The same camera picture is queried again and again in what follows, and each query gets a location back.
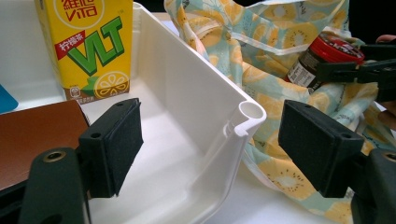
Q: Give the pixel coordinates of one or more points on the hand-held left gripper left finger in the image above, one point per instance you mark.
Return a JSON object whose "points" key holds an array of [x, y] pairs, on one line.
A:
{"points": [[112, 146]]}

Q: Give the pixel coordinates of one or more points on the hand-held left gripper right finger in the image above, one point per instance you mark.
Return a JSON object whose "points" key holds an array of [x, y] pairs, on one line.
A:
{"points": [[314, 146]]}

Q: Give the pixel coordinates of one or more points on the brown drink carton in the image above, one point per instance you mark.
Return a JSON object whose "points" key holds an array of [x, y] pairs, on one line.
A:
{"points": [[34, 140]]}

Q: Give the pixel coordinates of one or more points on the orange slice print cloth bag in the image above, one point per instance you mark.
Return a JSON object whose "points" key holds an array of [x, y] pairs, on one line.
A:
{"points": [[274, 37]]}

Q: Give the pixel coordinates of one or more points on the white plastic bin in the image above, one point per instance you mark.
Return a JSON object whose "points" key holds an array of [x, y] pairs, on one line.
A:
{"points": [[180, 93]]}

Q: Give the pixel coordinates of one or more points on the yellow drink carton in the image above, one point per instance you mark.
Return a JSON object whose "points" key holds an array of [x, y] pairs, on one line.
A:
{"points": [[90, 46]]}

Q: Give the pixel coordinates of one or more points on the blue snack pouch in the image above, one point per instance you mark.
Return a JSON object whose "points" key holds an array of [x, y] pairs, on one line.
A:
{"points": [[6, 101]]}

